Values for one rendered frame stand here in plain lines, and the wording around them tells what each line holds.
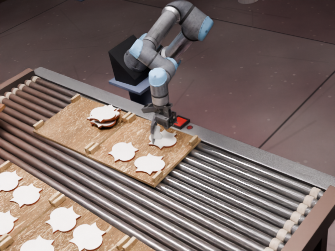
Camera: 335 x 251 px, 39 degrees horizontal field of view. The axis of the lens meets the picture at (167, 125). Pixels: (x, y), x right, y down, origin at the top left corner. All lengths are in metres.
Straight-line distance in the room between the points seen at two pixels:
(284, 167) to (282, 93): 2.13
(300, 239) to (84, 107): 1.39
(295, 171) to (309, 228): 0.34
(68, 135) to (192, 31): 0.81
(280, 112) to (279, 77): 0.52
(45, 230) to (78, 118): 0.76
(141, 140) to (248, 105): 1.89
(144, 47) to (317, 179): 0.90
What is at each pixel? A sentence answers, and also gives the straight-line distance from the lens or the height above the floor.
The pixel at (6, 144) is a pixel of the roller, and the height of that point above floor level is 0.92.
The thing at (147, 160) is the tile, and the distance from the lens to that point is 2.11.
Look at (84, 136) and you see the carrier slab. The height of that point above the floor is 0.94.
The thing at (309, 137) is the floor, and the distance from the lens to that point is 3.65.
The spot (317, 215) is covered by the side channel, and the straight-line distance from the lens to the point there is 1.82.
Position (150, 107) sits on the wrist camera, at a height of 1.13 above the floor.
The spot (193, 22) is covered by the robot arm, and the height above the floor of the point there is 1.33.
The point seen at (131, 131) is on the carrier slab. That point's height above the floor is 0.94.
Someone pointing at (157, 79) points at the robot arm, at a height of 1.30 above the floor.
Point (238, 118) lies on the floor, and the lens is 3.86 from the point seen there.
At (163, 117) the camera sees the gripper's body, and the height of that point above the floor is 1.11.
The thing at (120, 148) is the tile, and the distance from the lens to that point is 2.21.
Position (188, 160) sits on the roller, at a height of 0.92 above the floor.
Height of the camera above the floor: 2.30
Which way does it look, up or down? 36 degrees down
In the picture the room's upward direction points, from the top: 11 degrees counter-clockwise
